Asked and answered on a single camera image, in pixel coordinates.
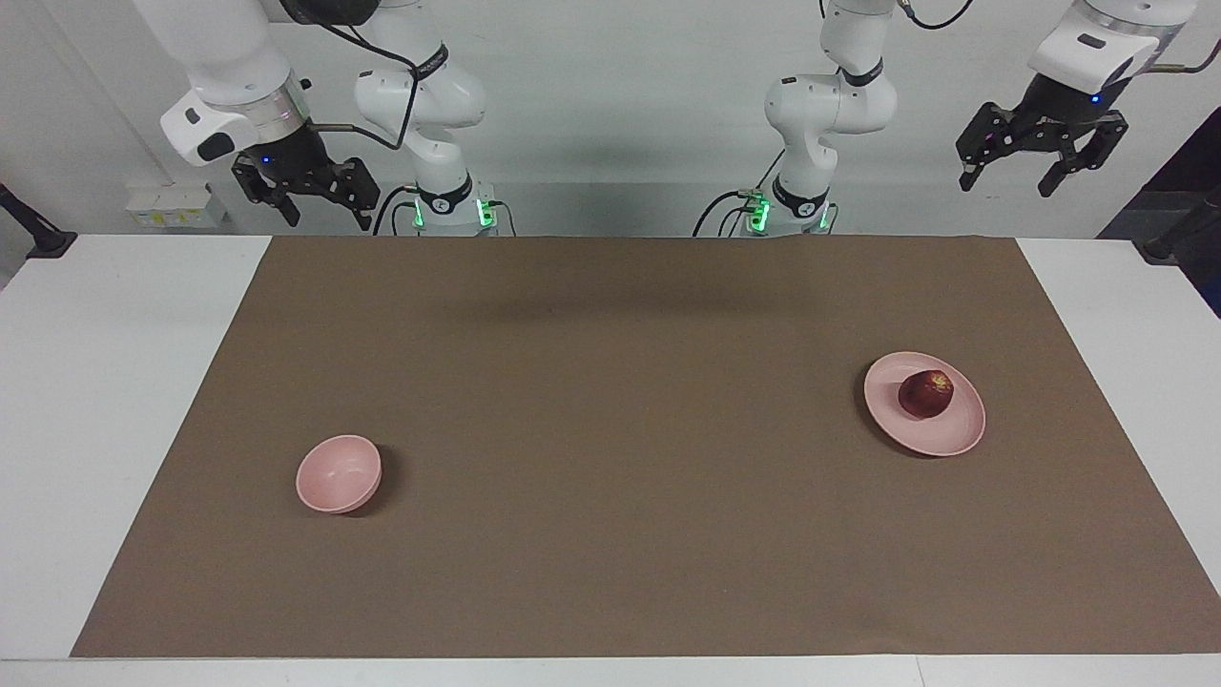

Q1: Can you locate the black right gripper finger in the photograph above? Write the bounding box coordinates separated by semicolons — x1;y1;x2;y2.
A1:
321;156;383;233
232;153;303;228

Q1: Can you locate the black pole stand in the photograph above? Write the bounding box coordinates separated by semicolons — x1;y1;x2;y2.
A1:
1133;186;1221;265

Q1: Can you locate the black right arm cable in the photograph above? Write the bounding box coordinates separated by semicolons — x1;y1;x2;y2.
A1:
303;14;423;154

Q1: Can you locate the pink plate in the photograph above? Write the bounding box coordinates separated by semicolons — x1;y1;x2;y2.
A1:
863;351;987;458

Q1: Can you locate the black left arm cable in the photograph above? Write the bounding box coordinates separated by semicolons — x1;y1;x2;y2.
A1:
900;0;1199;75

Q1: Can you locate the black printed base strap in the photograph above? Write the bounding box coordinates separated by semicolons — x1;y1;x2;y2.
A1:
771;175;831;219

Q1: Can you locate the dark panel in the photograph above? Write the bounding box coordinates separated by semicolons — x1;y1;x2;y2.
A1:
1097;103;1221;318

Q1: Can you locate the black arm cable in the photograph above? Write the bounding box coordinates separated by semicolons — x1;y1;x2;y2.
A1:
900;0;1199;75
303;14;423;154

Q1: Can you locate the red apple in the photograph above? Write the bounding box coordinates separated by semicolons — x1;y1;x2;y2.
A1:
898;369;956;420

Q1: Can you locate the brown table mat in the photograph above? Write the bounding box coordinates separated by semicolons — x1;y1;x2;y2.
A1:
70;235;1221;659

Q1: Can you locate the pink bowl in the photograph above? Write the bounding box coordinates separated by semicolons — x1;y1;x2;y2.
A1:
295;434;383;515

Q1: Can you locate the black clamp stand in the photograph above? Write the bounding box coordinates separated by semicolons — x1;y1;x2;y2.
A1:
0;181;79;260

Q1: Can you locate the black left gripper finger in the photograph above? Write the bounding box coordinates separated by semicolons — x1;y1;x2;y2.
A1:
1040;113;1129;198
956;103;1019;193

